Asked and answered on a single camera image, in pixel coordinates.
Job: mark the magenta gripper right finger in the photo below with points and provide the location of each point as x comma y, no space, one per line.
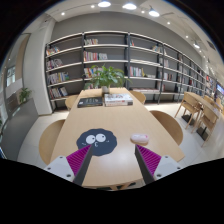
153,166

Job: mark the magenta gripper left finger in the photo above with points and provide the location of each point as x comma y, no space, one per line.
73,167

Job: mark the pink computer mouse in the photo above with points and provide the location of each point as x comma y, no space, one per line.
140,138

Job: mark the dark cartoon-face mouse pad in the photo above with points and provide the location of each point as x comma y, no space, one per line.
102,141

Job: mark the wooden chair near left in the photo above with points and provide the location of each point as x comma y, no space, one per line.
48,140

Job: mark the wooden chair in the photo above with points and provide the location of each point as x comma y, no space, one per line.
70,101
138,96
207,122
48,140
170,124

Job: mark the wooden chair near right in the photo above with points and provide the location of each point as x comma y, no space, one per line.
170,124

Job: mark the black book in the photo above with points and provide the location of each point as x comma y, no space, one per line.
90,102

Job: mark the wooden chair far left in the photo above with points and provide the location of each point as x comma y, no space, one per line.
70,101

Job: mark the wooden chair far right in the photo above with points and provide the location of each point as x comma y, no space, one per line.
138,96

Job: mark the white book stack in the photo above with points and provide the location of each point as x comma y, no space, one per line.
118,99

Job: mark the wooden chair right front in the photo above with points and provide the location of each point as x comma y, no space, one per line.
207,122

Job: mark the wooden chair right table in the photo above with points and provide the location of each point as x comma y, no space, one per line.
191,104

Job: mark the small potted plant left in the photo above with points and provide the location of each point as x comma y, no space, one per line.
24,95

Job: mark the green potted plant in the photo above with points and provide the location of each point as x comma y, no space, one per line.
105,77

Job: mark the large grey bookshelf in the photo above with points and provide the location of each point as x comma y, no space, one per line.
156,69

